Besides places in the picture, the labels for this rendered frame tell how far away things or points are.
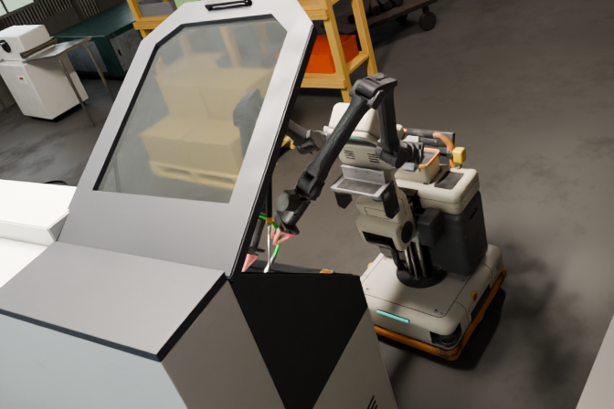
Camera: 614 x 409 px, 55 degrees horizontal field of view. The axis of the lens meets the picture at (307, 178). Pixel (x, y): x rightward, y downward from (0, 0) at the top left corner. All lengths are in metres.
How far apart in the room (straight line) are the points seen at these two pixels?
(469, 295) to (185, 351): 1.85
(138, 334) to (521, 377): 2.02
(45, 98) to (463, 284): 6.22
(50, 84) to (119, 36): 1.21
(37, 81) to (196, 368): 6.80
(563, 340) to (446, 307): 0.59
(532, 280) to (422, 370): 0.82
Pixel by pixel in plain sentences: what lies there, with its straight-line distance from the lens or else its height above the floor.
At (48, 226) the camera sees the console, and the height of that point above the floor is 1.55.
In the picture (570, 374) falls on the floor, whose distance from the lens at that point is 3.07.
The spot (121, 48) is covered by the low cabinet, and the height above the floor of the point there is 0.43.
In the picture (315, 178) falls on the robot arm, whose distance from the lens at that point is 1.97.
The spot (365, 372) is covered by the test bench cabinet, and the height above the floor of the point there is 0.58.
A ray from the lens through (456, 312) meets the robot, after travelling 2.96.
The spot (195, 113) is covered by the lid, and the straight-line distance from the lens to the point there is 1.91.
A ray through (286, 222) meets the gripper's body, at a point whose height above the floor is 1.27.
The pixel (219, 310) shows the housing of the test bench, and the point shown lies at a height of 1.42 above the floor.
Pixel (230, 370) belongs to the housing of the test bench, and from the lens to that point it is 1.64.
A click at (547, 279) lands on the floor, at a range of 3.49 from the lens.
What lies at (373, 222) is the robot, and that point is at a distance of 2.71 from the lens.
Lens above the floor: 2.40
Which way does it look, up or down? 30 degrees down
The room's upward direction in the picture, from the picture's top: 17 degrees counter-clockwise
